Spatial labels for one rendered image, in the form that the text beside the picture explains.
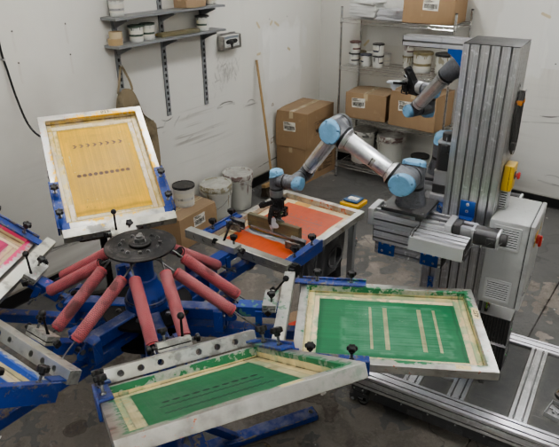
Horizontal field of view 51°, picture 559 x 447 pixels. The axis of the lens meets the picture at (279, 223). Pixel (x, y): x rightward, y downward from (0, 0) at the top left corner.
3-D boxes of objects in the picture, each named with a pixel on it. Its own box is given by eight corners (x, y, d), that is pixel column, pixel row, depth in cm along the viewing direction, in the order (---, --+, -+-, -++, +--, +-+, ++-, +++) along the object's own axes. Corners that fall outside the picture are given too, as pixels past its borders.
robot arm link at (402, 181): (427, 175, 275) (335, 108, 285) (417, 185, 264) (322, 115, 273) (413, 192, 282) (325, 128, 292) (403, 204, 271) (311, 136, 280)
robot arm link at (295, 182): (308, 173, 307) (290, 169, 312) (298, 179, 299) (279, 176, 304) (308, 186, 311) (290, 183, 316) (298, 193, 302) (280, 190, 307)
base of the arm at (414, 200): (429, 200, 294) (431, 182, 290) (420, 211, 282) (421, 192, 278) (401, 194, 301) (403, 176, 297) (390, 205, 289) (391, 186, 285)
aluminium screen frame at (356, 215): (285, 194, 380) (285, 189, 378) (364, 216, 348) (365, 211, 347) (202, 240, 323) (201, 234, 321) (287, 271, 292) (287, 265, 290)
